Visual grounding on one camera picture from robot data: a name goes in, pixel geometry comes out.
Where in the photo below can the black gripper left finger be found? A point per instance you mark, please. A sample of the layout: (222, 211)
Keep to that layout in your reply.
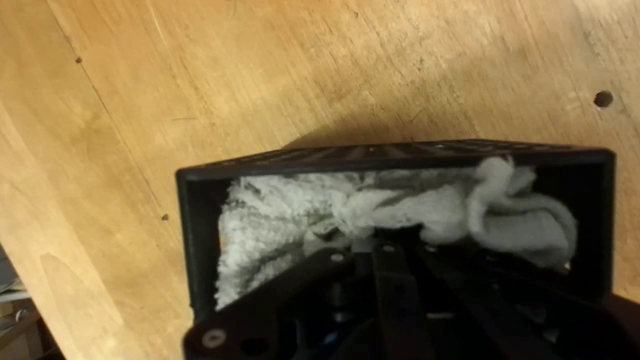
(330, 306)

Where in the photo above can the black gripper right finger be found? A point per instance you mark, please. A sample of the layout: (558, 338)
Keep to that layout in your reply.
(493, 306)

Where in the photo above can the white towel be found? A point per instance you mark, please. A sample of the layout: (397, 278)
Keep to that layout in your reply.
(272, 223)

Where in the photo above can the black perforated box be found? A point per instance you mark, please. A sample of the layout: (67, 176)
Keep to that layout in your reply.
(578, 176)

